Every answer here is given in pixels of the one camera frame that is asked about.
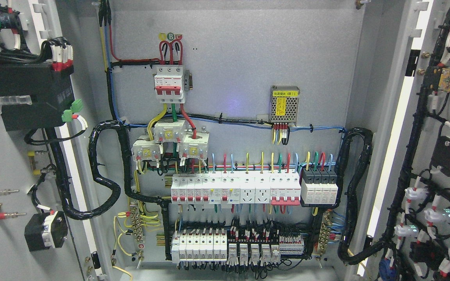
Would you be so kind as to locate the grey cabinet door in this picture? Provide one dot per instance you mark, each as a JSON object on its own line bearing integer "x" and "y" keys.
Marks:
{"x": 82, "y": 256}
{"x": 416, "y": 238}

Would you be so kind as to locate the white current transformers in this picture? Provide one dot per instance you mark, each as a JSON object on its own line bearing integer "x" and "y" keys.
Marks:
{"x": 167, "y": 136}

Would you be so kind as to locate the grey electrical cabinet body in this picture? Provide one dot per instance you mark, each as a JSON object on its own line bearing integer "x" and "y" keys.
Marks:
{"x": 348, "y": 63}

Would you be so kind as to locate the metal mesh power supply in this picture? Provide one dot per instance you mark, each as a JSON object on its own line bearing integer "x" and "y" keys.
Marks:
{"x": 284, "y": 104}

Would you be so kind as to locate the white socket breaker row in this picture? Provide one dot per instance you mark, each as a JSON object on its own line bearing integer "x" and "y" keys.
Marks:
{"x": 238, "y": 187}

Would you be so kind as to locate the white red main breaker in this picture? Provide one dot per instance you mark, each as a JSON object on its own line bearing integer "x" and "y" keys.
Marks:
{"x": 170, "y": 84}

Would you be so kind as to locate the black white surge protector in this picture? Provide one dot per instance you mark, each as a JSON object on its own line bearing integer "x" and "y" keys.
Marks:
{"x": 319, "y": 189}

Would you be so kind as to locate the black relay terminal row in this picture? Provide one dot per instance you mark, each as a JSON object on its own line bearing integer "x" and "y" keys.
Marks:
{"x": 253, "y": 246}

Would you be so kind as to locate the white lower breaker row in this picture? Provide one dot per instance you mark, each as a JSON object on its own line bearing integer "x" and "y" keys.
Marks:
{"x": 199, "y": 245}

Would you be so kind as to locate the black digital power meter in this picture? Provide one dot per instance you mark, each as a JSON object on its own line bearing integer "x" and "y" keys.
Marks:
{"x": 36, "y": 95}

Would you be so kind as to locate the yellow terminal post block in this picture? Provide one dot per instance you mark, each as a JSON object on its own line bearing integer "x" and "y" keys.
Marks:
{"x": 33, "y": 162}

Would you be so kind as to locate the white rotary selector switch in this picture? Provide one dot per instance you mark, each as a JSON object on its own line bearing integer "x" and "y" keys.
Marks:
{"x": 46, "y": 230}

